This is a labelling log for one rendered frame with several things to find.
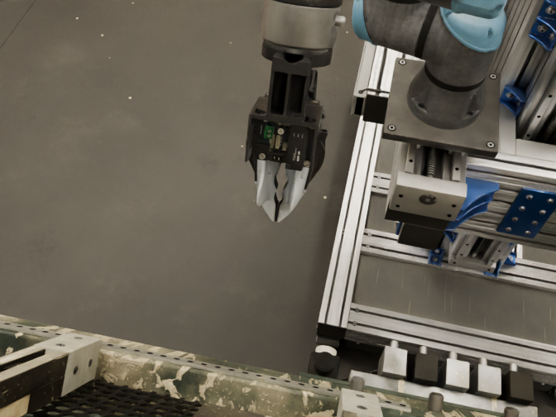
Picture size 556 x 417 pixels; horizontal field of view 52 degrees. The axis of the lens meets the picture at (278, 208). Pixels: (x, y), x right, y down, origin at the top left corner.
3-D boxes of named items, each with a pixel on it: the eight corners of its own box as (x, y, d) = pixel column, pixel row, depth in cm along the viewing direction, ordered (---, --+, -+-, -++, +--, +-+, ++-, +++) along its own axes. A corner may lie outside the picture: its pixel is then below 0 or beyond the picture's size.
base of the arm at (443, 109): (410, 69, 121) (420, 32, 113) (482, 81, 119) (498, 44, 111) (403, 122, 113) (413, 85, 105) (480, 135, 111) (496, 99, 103)
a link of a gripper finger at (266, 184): (242, 235, 65) (250, 161, 61) (252, 211, 70) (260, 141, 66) (270, 240, 65) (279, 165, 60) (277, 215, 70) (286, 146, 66)
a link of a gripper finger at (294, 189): (270, 240, 65) (279, 165, 60) (277, 215, 70) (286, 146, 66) (297, 244, 64) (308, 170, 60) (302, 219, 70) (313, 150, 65)
